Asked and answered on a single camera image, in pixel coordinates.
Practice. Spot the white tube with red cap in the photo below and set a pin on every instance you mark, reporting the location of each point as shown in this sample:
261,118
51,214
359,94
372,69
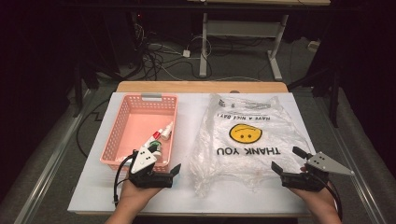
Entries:
167,130

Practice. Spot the white bottle with red cap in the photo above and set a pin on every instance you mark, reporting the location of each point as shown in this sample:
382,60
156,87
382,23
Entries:
157,134

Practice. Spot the green and white small container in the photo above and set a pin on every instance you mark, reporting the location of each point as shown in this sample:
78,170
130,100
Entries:
154,144

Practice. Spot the clear plastic shopping bag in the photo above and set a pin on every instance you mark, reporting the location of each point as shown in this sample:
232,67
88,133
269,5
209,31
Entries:
218,168

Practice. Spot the black stand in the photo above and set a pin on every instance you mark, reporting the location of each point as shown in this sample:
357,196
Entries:
77,93
334,99

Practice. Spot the dark computer tower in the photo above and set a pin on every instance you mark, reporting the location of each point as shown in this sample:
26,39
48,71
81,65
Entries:
124,37

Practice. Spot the metal floor rail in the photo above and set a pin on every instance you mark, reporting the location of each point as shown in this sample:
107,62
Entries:
364,189
51,166

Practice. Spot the wooden table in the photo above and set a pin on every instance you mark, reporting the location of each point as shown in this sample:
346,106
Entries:
202,86

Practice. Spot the pink perforated plastic basket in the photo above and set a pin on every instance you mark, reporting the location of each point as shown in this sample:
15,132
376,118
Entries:
137,124

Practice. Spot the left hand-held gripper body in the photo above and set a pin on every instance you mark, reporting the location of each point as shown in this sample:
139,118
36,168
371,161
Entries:
143,160

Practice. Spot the person's left hand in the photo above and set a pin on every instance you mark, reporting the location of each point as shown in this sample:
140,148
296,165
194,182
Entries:
137,196

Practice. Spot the person's right hand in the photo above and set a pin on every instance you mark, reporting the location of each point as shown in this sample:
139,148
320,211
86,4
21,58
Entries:
317,200

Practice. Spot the white table board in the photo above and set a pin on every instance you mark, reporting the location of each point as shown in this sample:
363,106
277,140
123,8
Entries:
186,124

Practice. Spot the white power adapter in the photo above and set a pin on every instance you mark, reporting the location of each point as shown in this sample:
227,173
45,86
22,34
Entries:
186,53

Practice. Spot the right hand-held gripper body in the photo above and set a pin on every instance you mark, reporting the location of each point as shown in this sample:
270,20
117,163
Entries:
323,165

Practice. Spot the white power strip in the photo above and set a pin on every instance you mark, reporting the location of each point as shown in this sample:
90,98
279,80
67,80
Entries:
313,46

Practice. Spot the white metal table frame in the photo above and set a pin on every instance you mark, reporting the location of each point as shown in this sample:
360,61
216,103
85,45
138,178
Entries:
203,46

